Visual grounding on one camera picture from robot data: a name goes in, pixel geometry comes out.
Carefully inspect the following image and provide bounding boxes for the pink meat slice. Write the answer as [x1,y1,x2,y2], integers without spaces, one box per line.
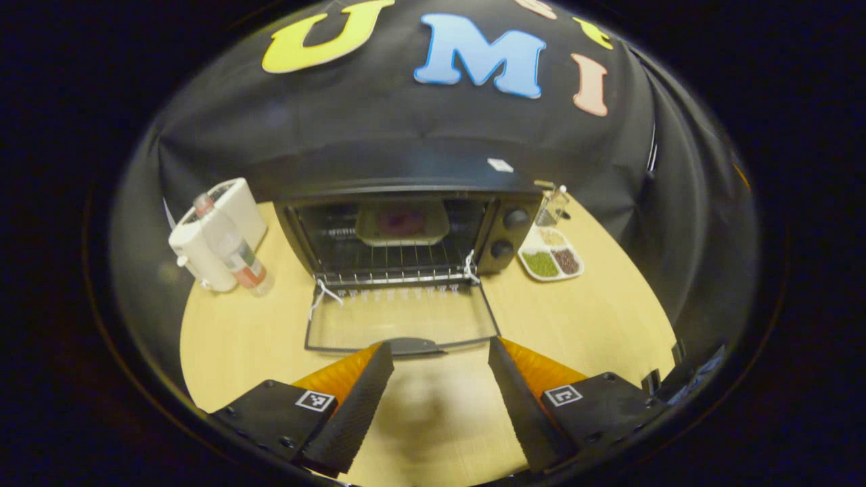
[378,210,427,237]

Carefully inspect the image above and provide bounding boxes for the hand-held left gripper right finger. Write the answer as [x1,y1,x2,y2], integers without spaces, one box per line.
[487,336,667,474]

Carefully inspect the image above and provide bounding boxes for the white toaster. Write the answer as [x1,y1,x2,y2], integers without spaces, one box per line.
[168,177,269,294]

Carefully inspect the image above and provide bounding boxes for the black backdrop cloth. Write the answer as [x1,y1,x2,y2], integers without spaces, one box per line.
[108,0,758,379]

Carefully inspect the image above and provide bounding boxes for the black electric oven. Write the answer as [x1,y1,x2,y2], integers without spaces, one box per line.
[274,139,546,356]

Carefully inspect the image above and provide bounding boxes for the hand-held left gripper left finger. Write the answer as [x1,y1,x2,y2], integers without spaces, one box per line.
[210,340,395,476]

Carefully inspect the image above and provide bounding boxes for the clear glass jar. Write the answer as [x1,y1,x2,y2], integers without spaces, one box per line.
[534,181,570,228]

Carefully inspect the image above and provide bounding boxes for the divided plate of beans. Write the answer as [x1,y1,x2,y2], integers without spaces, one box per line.
[517,226,585,283]

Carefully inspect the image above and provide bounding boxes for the clear plastic water bottle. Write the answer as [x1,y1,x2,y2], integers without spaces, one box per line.
[192,193,275,299]

